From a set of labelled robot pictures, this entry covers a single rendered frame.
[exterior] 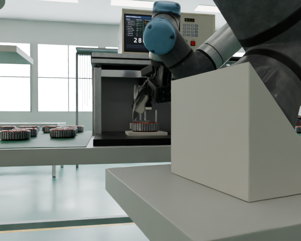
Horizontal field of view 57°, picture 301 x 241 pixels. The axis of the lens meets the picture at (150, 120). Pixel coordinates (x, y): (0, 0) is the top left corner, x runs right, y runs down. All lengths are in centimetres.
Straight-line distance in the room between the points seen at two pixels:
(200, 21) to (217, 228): 121
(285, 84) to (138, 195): 24
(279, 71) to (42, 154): 67
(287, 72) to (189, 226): 26
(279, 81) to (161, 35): 32
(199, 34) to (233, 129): 106
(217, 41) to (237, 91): 41
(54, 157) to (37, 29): 722
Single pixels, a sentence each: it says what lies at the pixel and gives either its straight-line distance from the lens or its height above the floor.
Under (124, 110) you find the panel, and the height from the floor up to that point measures 87.
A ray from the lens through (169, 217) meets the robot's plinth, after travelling 27.
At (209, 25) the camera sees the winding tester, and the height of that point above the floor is 127.
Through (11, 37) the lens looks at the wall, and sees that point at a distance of 809.
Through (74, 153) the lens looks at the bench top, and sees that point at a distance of 86.
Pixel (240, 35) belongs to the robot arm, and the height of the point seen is 96.
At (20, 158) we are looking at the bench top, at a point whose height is 72.
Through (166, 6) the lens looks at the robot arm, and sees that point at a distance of 75.
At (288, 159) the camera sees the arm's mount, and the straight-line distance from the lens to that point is 36.
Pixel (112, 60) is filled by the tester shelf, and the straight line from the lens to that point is 123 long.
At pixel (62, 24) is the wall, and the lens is 795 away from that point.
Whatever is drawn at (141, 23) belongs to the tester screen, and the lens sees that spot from 132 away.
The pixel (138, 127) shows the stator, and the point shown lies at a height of 80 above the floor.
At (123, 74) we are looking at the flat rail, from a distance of 122.
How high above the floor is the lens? 84
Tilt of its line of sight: 1 degrees down
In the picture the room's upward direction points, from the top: straight up
